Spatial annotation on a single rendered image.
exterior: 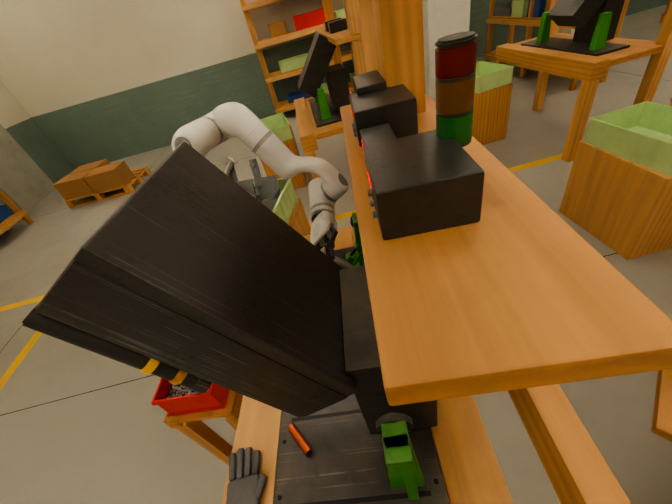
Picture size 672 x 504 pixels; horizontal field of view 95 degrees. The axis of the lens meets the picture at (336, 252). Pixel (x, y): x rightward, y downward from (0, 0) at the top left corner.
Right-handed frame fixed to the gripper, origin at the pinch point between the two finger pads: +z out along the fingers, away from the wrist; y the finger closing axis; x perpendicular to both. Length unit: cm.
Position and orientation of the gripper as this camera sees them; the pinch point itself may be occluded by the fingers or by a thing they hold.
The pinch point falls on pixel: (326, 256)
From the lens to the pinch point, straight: 93.0
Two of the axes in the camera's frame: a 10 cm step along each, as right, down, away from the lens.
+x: 8.4, 2.5, 4.8
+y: 5.3, -5.3, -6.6
